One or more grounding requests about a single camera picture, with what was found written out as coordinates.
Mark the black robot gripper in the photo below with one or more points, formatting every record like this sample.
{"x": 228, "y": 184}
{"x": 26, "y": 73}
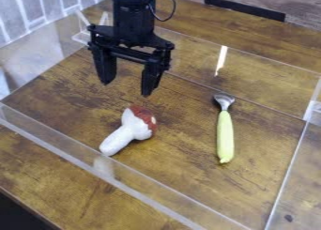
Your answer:
{"x": 130, "y": 39}

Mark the red and white toy mushroom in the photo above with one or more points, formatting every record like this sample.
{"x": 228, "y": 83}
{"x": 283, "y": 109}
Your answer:
{"x": 138, "y": 127}

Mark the black strip on back table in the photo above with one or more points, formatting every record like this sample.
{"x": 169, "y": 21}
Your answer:
{"x": 256, "y": 11}

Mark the spoon with yellow-green handle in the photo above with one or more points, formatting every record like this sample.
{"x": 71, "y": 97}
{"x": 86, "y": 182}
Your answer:
{"x": 225, "y": 138}

